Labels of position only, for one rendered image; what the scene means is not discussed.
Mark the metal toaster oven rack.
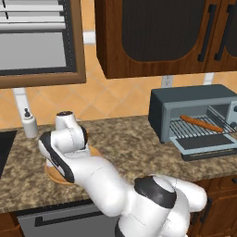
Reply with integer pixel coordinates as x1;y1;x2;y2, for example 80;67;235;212
169;114;233;141

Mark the grey toaster oven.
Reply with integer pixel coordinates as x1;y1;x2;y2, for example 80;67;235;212
147;83;237;162

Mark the grey toaster oven door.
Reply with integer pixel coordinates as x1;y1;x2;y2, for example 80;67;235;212
169;132;237;162

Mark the wide dark wood cupboard door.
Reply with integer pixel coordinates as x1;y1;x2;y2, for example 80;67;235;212
94;0;222;80

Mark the narrow dark wood cupboard door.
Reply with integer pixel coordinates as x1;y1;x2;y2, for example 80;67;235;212
205;0;237;74

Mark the brown lower cupboard door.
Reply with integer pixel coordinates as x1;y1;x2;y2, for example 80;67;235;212
186;192;237;237

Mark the round wooden plate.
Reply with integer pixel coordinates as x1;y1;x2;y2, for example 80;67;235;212
44;144;103;186

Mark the white soap dispenser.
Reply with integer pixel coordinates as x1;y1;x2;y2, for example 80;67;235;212
21;106;40;139

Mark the brown framed window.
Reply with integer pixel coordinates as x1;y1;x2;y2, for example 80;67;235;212
0;0;88;90

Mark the black sink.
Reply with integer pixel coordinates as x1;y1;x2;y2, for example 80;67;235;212
0;130;19;180

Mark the grey dishwasher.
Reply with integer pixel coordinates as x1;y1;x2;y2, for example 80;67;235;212
16;199;122;237

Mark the brown drawer front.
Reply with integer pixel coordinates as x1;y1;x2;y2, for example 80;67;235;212
193;175;237;196

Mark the brown lower cupboard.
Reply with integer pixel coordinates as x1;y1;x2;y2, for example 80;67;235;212
0;212;23;237

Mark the white wall outlet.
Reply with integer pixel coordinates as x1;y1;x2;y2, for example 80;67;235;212
161;75;175;89
203;72;215;86

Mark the black dishwasher handle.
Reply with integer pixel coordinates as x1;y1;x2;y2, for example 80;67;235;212
33;210;104;228

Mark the black cupboard door handle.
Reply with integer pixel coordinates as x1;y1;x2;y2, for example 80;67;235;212
214;4;236;62
197;4;218;63

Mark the black lower cupboard handle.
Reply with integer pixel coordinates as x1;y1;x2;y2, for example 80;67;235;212
199;196;214;224

